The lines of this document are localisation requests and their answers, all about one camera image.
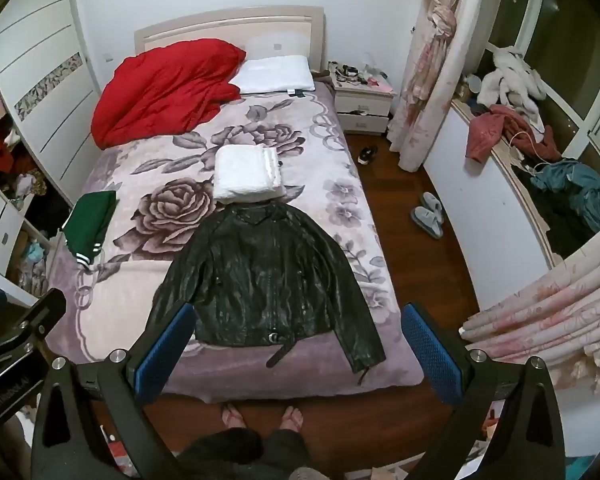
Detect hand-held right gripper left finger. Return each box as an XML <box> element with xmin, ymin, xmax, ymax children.
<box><xmin>30</xmin><ymin>301</ymin><xmax>198</xmax><ymax>480</ymax></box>

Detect grey slipper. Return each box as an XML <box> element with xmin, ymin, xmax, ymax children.
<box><xmin>410</xmin><ymin>205</ymin><xmax>445</xmax><ymax>240</ymax></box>
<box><xmin>420</xmin><ymin>191</ymin><xmax>449</xmax><ymax>226</ymax></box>

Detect teal garment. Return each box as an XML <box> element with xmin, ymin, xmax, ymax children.
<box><xmin>530</xmin><ymin>160</ymin><xmax>600</xmax><ymax>233</ymax></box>

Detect folded white fluffy blanket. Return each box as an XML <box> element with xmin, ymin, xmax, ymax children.
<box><xmin>213</xmin><ymin>144</ymin><xmax>287</xmax><ymax>206</ymax></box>

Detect white clothes pile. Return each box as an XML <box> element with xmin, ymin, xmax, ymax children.
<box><xmin>480</xmin><ymin>50</ymin><xmax>549</xmax><ymax>126</ymax></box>

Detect folded green jacket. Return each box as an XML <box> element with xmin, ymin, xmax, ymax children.
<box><xmin>61</xmin><ymin>191</ymin><xmax>120</xmax><ymax>272</ymax></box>

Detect white wooden bed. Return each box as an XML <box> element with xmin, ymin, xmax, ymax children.
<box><xmin>45</xmin><ymin>5</ymin><xmax>428</xmax><ymax>406</ymax></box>

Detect tied pink floral curtain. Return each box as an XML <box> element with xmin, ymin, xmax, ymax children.
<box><xmin>387</xmin><ymin>0</ymin><xmax>473</xmax><ymax>173</ymax></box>

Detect brown grey blurred cloth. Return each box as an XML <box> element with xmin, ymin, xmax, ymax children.
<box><xmin>45</xmin><ymin>82</ymin><xmax>426</xmax><ymax>403</ymax></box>

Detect white nightstand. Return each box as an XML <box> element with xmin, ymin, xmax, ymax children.
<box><xmin>330</xmin><ymin>69</ymin><xmax>398</xmax><ymax>136</ymax></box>

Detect black leather jacket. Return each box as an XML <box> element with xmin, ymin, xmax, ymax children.
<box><xmin>147</xmin><ymin>203</ymin><xmax>387</xmax><ymax>386</ymax></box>

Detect pile of small toiletries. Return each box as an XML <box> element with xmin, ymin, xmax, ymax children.
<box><xmin>328</xmin><ymin>60</ymin><xmax>392</xmax><ymax>88</ymax></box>

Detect white window frame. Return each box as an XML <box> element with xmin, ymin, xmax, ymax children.
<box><xmin>485</xmin><ymin>0</ymin><xmax>600</xmax><ymax>161</ymax></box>

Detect loose pink floral curtain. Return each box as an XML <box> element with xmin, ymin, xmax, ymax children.
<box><xmin>457</xmin><ymin>240</ymin><xmax>600</xmax><ymax>396</ymax></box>

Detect dark garment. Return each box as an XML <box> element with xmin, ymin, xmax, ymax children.
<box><xmin>517</xmin><ymin>170</ymin><xmax>600</xmax><ymax>258</ymax></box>

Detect white bay window bench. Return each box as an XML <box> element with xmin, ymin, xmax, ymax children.
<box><xmin>422</xmin><ymin>95</ymin><xmax>581</xmax><ymax>313</ymax></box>

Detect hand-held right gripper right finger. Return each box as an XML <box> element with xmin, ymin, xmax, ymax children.
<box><xmin>401</xmin><ymin>302</ymin><xmax>567</xmax><ymax>480</ymax></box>

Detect person's left foot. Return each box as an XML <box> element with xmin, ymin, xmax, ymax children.
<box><xmin>221</xmin><ymin>402</ymin><xmax>247</xmax><ymax>432</ymax></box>

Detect person's dark trousers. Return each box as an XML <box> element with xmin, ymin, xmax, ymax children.
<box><xmin>177</xmin><ymin>427</ymin><xmax>331</xmax><ymax>480</ymax></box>

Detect red quilt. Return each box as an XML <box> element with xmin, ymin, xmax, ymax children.
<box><xmin>91</xmin><ymin>38</ymin><xmax>247</xmax><ymax>150</ymax></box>

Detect pink red garment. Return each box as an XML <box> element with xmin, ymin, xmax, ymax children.
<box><xmin>467</xmin><ymin>105</ymin><xmax>561</xmax><ymax>163</ymax></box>

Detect person's foot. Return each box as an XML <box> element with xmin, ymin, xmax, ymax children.
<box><xmin>221</xmin><ymin>402</ymin><xmax>247</xmax><ymax>432</ymax></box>
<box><xmin>278</xmin><ymin>405</ymin><xmax>305</xmax><ymax>434</ymax></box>

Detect white pillow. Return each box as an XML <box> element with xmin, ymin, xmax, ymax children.
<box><xmin>230</xmin><ymin>55</ymin><xmax>315</xmax><ymax>96</ymax></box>

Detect white wardrobe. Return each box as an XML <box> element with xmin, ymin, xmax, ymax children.
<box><xmin>0</xmin><ymin>0</ymin><xmax>112</xmax><ymax>196</ymax></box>

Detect person's right foot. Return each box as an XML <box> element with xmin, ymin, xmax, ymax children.
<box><xmin>278</xmin><ymin>405</ymin><xmax>305</xmax><ymax>434</ymax></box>

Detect white cable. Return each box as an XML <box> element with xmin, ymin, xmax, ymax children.
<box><xmin>505</xmin><ymin>130</ymin><xmax>548</xmax><ymax>173</ymax></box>

